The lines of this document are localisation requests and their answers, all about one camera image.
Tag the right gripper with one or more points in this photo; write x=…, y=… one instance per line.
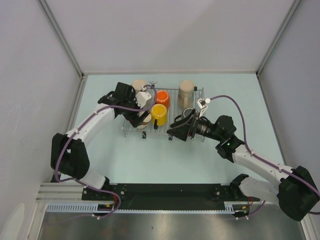
x=182, y=132

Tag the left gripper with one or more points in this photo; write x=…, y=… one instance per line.
x=135, y=120

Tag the dark grey mug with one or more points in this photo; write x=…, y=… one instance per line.
x=185, y=113

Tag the stainless steel cup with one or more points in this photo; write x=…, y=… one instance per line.
x=146, y=119

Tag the yellow mug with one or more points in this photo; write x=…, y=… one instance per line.
x=158, y=115

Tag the orange mug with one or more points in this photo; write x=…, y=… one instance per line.
x=163, y=98

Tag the beige floral mug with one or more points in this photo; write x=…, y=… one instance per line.
x=138, y=85

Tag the beige patterned mug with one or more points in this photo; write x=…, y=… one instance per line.
x=186, y=94

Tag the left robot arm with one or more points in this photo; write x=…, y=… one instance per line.
x=69, y=154

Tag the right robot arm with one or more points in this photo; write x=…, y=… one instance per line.
x=292, y=189

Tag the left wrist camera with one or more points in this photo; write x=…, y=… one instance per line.
x=143, y=98

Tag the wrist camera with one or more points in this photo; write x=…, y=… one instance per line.
x=143, y=98
x=203, y=104

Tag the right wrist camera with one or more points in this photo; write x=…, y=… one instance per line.
x=203, y=104

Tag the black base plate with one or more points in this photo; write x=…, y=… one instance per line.
x=176, y=197

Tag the slotted cable duct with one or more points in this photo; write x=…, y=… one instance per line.
x=104, y=208

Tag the aluminium frame rail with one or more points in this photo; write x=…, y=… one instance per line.
x=71, y=192

